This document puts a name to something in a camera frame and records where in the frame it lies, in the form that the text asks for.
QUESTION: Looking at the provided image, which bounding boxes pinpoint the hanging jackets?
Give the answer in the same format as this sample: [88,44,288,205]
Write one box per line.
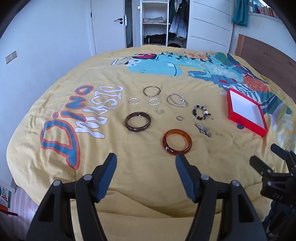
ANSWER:
[169,0,189,39]

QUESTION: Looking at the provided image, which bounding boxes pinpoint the yellow printed blanket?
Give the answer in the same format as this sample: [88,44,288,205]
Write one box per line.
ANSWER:
[7,45,293,241]

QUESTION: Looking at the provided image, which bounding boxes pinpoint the folded beige clothes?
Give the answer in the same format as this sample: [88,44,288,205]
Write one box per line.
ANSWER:
[143,17,165,24]

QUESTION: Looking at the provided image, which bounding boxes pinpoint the beaded bracelet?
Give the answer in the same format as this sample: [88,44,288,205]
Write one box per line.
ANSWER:
[192,105,213,121]

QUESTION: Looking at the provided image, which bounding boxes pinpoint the printed cardboard box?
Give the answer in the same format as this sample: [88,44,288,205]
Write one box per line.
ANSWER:
[0,179,15,216]

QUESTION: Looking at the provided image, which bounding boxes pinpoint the teal towel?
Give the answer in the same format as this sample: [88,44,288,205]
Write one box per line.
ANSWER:
[232,0,250,27]

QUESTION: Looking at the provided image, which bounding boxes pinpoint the white room door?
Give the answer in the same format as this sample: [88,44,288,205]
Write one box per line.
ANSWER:
[90,0,127,55]

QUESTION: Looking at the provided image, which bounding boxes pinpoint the thin gold bangle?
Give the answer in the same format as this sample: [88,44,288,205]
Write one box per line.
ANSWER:
[143,86,161,98]

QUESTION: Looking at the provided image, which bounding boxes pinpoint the wooden headboard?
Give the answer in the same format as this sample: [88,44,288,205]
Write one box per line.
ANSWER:
[235,34,296,90]

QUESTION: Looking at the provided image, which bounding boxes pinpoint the dark brown bangle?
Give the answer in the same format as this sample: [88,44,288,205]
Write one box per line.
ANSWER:
[125,112,152,132]

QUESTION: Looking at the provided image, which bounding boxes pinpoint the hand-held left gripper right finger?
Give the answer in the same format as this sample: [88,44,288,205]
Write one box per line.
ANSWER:
[175,153,270,241]

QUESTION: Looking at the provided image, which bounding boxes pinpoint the silver wristwatch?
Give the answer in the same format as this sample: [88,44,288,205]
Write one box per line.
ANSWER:
[195,123,212,138]

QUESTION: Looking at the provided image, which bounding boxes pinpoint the white wardrobe door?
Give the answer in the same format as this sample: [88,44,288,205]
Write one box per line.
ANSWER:
[186,0,234,52]

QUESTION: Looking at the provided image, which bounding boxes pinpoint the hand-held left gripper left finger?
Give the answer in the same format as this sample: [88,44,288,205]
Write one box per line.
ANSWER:
[25,153,117,241]

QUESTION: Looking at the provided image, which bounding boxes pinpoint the folded dark clothes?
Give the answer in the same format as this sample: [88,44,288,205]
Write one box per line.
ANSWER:
[143,34,167,44]

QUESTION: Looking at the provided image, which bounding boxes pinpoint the wall switch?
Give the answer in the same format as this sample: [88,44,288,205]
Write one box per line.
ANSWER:
[5,50,18,65]

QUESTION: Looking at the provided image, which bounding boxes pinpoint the white open wardrobe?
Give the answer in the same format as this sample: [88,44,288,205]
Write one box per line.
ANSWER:
[139,0,189,48]

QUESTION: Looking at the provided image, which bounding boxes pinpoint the red jewelry box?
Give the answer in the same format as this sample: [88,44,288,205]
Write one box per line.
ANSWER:
[227,88,268,138]

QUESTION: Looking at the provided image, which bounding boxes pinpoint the silver chain bracelet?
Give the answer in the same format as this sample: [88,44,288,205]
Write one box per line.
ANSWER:
[166,93,188,107]

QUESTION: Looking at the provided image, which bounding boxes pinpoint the row of books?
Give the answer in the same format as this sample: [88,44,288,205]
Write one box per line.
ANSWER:
[248,0,281,19]

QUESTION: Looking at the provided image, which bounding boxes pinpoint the amber bangle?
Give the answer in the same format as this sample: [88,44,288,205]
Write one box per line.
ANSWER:
[162,129,192,155]

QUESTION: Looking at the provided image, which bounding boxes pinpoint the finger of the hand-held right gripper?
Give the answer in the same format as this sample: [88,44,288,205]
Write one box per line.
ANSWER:
[249,156,279,182]
[270,144,296,166]

